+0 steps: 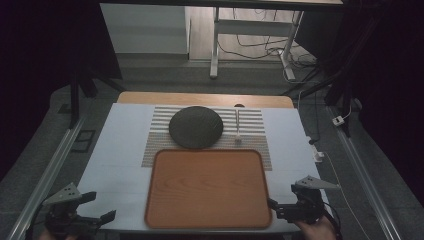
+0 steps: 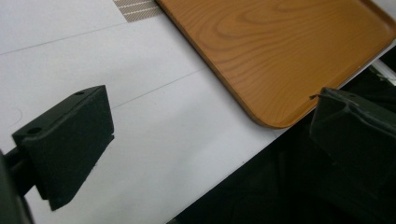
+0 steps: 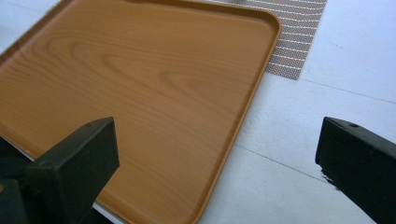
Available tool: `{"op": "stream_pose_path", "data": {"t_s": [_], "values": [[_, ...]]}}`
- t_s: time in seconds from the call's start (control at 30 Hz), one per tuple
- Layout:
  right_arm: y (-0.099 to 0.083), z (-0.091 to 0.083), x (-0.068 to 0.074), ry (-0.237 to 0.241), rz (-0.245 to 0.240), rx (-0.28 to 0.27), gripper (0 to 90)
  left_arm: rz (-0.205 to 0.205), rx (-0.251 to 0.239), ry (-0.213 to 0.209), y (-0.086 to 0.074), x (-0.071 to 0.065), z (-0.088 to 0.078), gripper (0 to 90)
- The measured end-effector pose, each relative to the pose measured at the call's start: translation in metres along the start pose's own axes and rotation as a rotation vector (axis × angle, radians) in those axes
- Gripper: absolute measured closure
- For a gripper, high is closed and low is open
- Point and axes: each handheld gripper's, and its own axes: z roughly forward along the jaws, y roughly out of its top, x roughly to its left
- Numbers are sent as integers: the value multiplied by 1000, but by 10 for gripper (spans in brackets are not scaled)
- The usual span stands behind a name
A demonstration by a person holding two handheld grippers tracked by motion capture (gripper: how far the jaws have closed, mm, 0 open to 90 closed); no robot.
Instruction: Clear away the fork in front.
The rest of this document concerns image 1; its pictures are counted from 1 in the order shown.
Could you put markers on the black stand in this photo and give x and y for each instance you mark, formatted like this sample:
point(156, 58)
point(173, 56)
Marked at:
point(75, 100)

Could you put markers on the aluminium rail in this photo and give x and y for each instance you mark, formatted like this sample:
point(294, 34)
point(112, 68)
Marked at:
point(363, 173)
point(50, 173)

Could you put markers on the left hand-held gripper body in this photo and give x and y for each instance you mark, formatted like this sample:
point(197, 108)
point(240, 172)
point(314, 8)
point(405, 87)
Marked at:
point(63, 213)

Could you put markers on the white table cover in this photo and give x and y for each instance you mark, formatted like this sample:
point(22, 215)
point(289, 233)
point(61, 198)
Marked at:
point(123, 150)

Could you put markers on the person's right hand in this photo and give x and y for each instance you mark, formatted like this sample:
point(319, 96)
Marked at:
point(316, 230)

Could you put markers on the white plug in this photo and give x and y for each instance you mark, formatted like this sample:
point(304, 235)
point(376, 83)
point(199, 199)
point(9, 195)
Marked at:
point(318, 155)

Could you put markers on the brown wooden tray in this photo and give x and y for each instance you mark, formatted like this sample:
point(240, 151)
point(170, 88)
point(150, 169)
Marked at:
point(206, 190)

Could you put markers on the dark round plate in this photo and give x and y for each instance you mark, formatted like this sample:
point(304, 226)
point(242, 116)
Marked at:
point(196, 127)

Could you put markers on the white desk frame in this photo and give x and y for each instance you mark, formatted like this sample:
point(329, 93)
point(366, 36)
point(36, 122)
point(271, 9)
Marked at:
point(253, 27)

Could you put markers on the metal fork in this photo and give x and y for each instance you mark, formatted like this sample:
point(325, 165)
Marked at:
point(237, 126)

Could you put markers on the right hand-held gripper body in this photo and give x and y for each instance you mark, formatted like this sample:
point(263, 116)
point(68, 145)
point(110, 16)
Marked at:
point(308, 205)

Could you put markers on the white power adapter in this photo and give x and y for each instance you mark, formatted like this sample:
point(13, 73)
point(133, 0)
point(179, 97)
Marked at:
point(338, 120)

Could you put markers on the person's left hand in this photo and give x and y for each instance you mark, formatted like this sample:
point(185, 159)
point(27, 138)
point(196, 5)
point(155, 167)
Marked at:
point(46, 236)

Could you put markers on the white cabinet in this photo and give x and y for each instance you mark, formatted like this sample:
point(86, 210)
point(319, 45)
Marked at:
point(146, 28)

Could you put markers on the striped woven placemat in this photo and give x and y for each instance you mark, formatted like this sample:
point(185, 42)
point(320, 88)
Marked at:
point(253, 146)

